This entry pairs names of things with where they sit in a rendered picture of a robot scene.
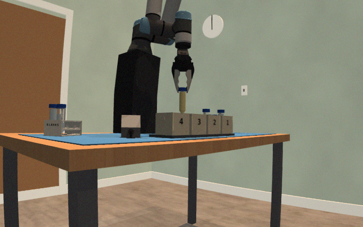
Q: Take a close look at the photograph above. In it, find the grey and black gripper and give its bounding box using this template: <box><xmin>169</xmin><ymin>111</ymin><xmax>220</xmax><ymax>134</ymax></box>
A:
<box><xmin>172</xmin><ymin>42</ymin><xmax>194</xmax><ymax>93</ymax></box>

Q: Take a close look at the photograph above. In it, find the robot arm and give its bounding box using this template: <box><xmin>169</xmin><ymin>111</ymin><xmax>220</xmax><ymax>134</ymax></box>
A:
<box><xmin>127</xmin><ymin>0</ymin><xmax>192</xmax><ymax>61</ymax></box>

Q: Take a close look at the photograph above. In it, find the beige bucket adapter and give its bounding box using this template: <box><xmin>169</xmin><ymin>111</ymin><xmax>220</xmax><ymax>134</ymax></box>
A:
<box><xmin>156</xmin><ymin>113</ymin><xmax>190</xmax><ymax>136</ymax></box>
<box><xmin>206</xmin><ymin>114</ymin><xmax>221</xmax><ymax>134</ymax></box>
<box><xmin>220</xmin><ymin>115</ymin><xmax>233</xmax><ymax>134</ymax></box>
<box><xmin>190</xmin><ymin>113</ymin><xmax>206</xmax><ymax>135</ymax></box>

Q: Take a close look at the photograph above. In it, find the beige tube rack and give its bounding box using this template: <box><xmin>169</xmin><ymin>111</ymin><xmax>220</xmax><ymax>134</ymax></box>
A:
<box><xmin>44</xmin><ymin>120</ymin><xmax>82</xmax><ymax>136</ymax></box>

